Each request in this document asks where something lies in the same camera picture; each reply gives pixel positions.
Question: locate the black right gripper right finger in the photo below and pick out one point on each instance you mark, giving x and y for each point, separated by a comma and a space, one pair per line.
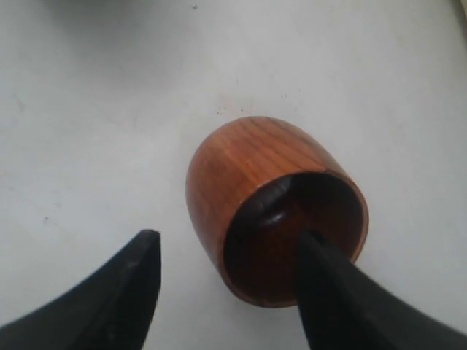
342, 308

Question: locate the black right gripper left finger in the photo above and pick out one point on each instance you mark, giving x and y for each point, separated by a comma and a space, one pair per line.
111, 309

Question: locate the brown wooden cup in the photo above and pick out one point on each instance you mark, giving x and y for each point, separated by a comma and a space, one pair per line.
252, 186

